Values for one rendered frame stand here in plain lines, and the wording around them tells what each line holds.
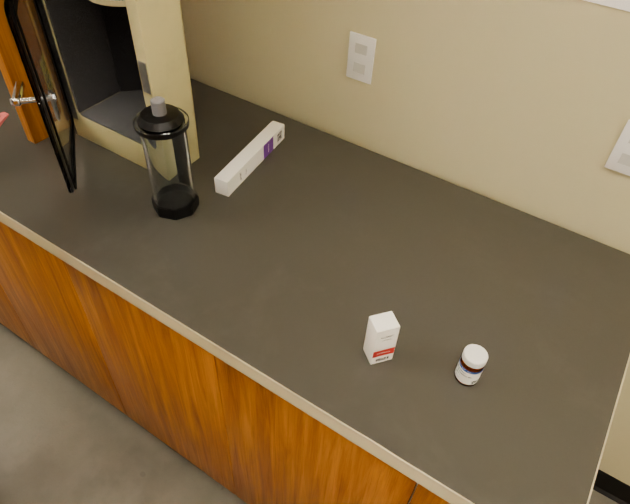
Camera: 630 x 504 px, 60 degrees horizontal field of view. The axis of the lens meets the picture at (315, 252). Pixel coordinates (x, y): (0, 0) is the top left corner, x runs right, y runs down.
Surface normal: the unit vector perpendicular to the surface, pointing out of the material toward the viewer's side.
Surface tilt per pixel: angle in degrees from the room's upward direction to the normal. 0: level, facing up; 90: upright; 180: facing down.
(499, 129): 90
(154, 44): 90
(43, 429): 0
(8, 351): 0
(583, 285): 0
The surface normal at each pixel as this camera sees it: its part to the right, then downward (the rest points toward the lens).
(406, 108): -0.55, 0.58
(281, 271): 0.04, -0.70
